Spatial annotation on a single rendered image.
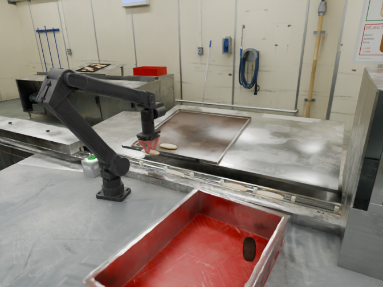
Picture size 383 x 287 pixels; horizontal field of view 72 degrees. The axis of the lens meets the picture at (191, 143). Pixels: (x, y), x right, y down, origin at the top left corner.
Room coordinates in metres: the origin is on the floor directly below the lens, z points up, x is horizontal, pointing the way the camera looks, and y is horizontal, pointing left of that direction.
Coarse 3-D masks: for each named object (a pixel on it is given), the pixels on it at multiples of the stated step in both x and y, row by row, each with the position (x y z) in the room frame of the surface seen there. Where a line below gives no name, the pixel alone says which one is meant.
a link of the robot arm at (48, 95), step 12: (48, 72) 0.84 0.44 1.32; (60, 72) 0.81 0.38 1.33; (72, 72) 0.83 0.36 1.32; (48, 84) 0.82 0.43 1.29; (60, 84) 0.80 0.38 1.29; (48, 96) 0.78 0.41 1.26; (60, 96) 0.79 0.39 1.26; (48, 108) 0.79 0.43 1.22; (60, 108) 0.79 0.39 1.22; (72, 108) 0.83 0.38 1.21; (60, 120) 0.82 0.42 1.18; (72, 120) 0.82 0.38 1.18; (84, 120) 0.86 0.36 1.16; (72, 132) 0.84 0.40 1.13; (84, 132) 0.85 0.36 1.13; (84, 144) 0.87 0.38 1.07; (96, 144) 0.88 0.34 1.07; (96, 156) 0.91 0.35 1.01; (108, 156) 0.91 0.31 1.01; (120, 156) 0.95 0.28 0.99; (120, 168) 0.93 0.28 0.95
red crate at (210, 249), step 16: (192, 224) 0.74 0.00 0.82; (208, 224) 0.74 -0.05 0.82; (224, 224) 0.74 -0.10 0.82; (176, 240) 0.66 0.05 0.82; (192, 240) 0.66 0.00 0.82; (208, 240) 0.66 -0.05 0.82; (224, 240) 0.66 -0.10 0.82; (240, 240) 0.66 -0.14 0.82; (256, 240) 0.66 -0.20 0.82; (160, 256) 0.60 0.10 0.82; (176, 256) 0.60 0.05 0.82; (192, 256) 0.60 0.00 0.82; (208, 256) 0.60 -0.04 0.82; (224, 256) 0.59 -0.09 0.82; (240, 256) 0.59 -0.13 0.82; (256, 256) 0.59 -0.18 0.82; (144, 272) 0.54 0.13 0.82; (160, 272) 0.54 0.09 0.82; (176, 272) 0.54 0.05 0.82; (192, 272) 0.54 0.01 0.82; (208, 272) 0.54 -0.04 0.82; (224, 272) 0.54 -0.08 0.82; (240, 272) 0.54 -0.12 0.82
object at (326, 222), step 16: (16, 144) 1.53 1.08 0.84; (80, 160) 1.25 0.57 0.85; (128, 176) 1.09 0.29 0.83; (144, 176) 1.04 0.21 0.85; (160, 176) 1.02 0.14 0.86; (176, 176) 1.02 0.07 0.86; (224, 192) 0.88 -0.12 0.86; (240, 192) 0.87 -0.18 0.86; (272, 208) 0.77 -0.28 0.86; (288, 208) 0.76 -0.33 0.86; (304, 208) 0.76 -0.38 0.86; (304, 224) 0.72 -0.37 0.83; (320, 224) 0.70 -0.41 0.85; (336, 224) 0.68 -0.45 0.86
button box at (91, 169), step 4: (84, 160) 1.13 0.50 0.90; (96, 160) 1.13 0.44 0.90; (84, 164) 1.12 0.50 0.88; (88, 164) 1.11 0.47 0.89; (92, 164) 1.10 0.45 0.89; (96, 164) 1.12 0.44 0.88; (84, 168) 1.12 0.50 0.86; (88, 168) 1.11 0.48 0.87; (92, 168) 1.10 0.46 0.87; (96, 168) 1.12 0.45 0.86; (84, 172) 1.12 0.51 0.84; (88, 172) 1.11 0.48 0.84; (92, 172) 1.10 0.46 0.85; (96, 172) 1.11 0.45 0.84; (88, 176) 1.11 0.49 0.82; (92, 176) 1.10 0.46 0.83; (96, 176) 1.11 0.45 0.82
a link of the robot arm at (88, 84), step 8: (64, 80) 0.80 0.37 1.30; (72, 80) 0.81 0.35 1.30; (80, 80) 0.83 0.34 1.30; (88, 80) 0.89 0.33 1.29; (96, 80) 0.92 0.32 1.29; (104, 80) 0.96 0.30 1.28; (80, 88) 0.85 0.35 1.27; (88, 88) 0.89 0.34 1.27; (96, 88) 0.91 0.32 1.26; (104, 88) 0.94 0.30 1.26; (112, 88) 0.97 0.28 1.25; (120, 88) 1.00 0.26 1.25; (128, 88) 1.03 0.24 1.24; (104, 96) 0.96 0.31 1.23; (112, 96) 0.97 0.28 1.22; (120, 96) 1.00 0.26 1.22; (128, 96) 1.03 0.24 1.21; (136, 96) 1.06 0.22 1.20; (144, 96) 1.09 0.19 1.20; (144, 104) 1.09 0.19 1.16
